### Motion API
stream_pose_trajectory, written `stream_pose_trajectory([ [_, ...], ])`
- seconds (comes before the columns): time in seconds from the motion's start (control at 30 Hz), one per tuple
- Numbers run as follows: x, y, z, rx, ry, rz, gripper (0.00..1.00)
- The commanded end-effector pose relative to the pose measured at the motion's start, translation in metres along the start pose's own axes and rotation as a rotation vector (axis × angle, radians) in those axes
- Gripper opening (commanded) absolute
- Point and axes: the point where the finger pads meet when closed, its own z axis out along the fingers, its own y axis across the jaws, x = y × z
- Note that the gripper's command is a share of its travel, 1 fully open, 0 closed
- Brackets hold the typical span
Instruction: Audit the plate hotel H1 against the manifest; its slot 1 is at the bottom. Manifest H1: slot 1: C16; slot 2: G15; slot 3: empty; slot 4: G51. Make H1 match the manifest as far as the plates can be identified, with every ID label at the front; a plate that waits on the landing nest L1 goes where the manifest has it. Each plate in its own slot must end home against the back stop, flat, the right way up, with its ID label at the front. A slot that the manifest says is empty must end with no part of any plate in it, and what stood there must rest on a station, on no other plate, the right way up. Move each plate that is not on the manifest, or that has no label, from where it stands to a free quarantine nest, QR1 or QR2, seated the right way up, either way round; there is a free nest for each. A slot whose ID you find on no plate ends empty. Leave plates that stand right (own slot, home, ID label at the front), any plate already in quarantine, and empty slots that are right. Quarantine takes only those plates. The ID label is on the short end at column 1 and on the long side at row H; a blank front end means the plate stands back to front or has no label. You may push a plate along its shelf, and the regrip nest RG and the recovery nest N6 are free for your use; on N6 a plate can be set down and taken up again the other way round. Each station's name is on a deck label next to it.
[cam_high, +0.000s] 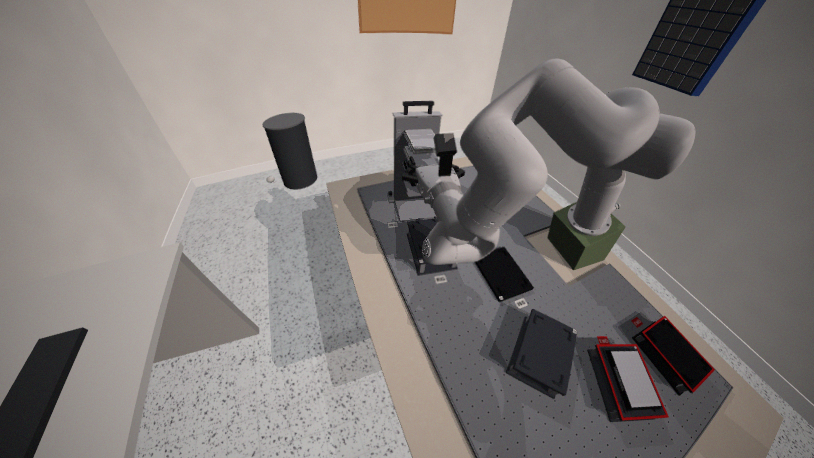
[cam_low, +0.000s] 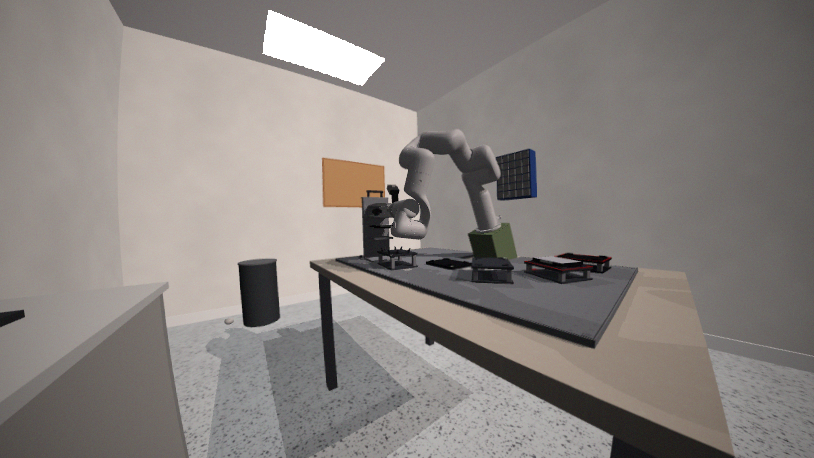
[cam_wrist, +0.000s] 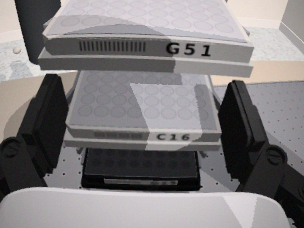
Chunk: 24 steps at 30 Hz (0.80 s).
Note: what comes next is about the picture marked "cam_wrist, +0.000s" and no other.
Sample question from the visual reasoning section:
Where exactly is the black microplate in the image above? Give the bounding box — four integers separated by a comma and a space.
81, 148, 201, 191

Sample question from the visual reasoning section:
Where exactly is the white microplate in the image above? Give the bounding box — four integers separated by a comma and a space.
38, 0, 254, 78
63, 70, 222, 151

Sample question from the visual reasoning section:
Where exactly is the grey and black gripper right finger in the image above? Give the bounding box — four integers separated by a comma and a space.
218, 80, 304, 228

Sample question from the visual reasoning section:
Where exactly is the grey base plate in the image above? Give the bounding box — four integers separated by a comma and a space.
44, 81, 304, 193

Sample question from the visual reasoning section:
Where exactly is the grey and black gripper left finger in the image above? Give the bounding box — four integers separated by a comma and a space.
0, 73, 69, 203

